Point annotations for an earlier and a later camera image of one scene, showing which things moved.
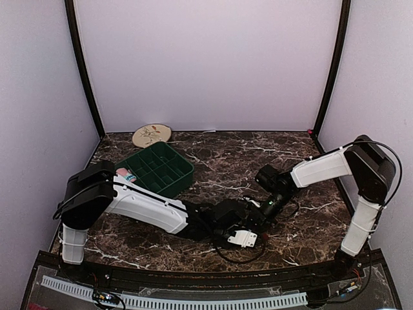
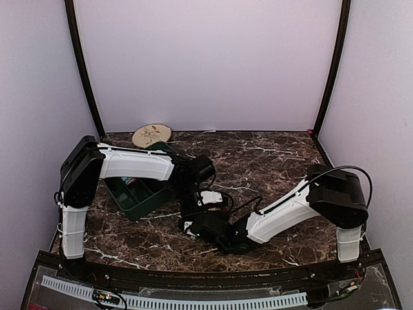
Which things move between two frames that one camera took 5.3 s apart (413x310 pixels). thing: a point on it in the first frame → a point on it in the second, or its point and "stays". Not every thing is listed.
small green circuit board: x=106 y=297 stays
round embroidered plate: x=146 y=135 stays
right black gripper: x=259 y=217 → x=221 y=215
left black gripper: x=241 y=228 → x=183 y=210
